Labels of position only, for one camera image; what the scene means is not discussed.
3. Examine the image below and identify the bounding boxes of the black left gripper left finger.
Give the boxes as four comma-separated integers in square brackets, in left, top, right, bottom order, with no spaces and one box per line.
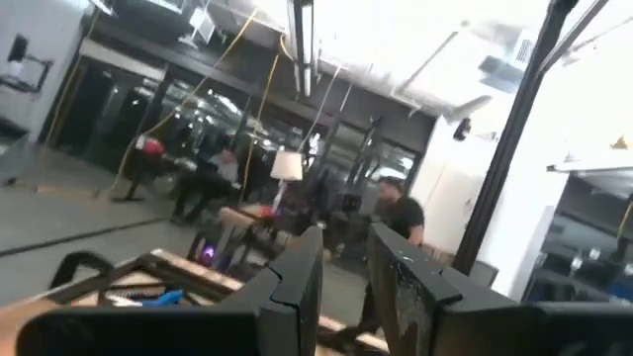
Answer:
[220,225,325,356]

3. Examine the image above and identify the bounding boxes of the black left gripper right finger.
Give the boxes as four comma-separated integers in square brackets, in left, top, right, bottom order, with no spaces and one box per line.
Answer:
[366,222,518,356]

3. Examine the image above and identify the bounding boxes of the blue handled pliers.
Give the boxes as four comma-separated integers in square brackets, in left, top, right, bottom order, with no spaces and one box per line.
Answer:
[141,289,186,309]

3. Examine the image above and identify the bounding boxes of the person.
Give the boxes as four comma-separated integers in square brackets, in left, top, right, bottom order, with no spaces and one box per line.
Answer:
[170,145,243,226]
[355,175,426,342]

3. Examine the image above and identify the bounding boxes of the red object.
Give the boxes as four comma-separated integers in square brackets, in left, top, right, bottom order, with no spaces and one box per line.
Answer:
[136,135,167,159]

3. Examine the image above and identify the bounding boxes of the wooden work table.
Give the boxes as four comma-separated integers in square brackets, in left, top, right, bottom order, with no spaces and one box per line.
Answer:
[48,249,248,309]

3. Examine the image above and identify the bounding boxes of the black pendant light bar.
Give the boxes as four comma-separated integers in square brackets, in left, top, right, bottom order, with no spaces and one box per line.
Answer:
[290,0,317,99]

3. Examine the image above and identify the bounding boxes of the white ceiling air unit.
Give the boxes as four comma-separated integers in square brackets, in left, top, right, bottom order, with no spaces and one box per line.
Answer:
[477,29,538,95]

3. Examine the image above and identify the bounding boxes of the black wall camera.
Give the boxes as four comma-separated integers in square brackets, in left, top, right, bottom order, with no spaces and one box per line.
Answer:
[452,117,474,143]

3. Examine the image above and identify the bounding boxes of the yellow hanging cable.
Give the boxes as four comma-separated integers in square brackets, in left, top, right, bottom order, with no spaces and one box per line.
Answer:
[239,34,283,204]
[111,7,261,197]

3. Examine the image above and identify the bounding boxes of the black upright frame post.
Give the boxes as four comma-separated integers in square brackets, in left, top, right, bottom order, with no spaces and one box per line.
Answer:
[452,0,580,276]

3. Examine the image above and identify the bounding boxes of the black wall bracket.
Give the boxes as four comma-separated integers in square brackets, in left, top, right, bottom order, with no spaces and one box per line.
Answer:
[0,33,54,95]

